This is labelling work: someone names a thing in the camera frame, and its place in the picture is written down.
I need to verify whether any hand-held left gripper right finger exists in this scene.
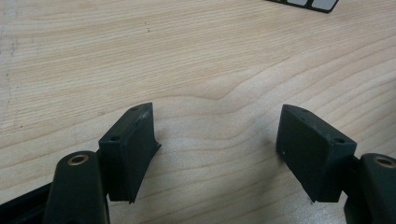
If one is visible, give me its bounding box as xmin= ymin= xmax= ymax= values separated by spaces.
xmin=276 ymin=104 xmax=358 ymax=203

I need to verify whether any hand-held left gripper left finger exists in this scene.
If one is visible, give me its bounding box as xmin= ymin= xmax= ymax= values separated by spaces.
xmin=98 ymin=102 xmax=163 ymax=205

